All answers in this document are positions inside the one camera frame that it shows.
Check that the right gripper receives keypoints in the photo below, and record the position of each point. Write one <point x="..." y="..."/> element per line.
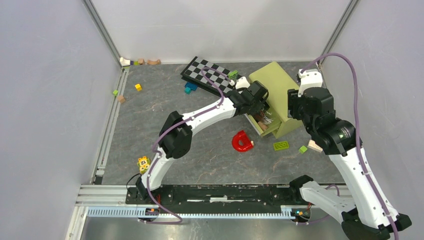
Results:
<point x="294" y="99"/>

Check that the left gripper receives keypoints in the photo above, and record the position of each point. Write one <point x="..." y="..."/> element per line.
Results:
<point x="259" y="107"/>

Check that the clear plastic wrapper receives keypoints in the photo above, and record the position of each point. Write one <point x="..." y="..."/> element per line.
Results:
<point x="264" y="117"/>

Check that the foundation bottle with grey cap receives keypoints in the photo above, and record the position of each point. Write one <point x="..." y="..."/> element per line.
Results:
<point x="263" y="126"/>

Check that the green drawer cabinet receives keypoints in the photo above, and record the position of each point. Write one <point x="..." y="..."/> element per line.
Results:
<point x="273" y="77"/>

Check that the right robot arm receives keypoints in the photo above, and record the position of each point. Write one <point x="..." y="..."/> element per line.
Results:
<point x="369" y="215"/>

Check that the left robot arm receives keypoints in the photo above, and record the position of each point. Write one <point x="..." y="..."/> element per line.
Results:
<point x="175" y="137"/>

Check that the green toy figure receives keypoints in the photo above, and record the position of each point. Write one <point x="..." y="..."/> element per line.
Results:
<point x="233" y="75"/>

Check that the cream toy brick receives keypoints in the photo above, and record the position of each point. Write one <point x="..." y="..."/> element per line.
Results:
<point x="313" y="146"/>

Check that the red toy magnet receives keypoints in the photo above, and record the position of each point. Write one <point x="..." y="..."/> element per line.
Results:
<point x="241" y="142"/>

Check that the small green block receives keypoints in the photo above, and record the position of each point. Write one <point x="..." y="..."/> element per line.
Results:
<point x="302" y="149"/>

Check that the lime green toy brick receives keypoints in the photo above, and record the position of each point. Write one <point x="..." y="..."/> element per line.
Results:
<point x="281" y="145"/>

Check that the blue toy brick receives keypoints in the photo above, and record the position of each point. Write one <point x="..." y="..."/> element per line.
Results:
<point x="191" y="86"/>

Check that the teal toy block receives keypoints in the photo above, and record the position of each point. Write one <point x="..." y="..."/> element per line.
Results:
<point x="187" y="90"/>

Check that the black white chessboard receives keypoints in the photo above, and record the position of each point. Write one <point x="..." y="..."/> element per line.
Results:
<point x="192" y="73"/>

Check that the small yellow cube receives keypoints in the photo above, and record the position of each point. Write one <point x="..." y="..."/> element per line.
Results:
<point x="138" y="87"/>

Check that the yellow number toy block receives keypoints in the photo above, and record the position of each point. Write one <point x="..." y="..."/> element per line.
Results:
<point x="143" y="164"/>

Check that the small wooden cube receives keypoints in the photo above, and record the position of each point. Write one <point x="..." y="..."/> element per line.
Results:
<point x="121" y="99"/>

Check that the wooden blocks in corner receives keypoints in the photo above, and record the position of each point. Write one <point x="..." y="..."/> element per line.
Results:
<point x="127" y="62"/>

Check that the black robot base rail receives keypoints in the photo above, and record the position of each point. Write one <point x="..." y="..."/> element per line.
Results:
<point x="227" y="199"/>

